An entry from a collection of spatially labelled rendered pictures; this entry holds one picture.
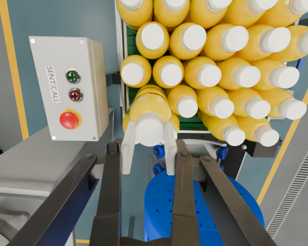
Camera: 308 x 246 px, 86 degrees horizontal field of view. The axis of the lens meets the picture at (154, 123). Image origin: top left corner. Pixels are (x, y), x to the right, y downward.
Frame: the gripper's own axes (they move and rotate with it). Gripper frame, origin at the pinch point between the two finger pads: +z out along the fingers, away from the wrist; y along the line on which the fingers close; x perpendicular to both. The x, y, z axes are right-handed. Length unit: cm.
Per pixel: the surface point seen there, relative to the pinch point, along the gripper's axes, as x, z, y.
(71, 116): -2.2, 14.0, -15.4
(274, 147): -13.7, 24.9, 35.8
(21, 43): 17, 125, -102
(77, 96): 1.9, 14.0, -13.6
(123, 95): -0.6, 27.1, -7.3
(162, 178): -23.6, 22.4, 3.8
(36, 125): -51, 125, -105
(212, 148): -18.6, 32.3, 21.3
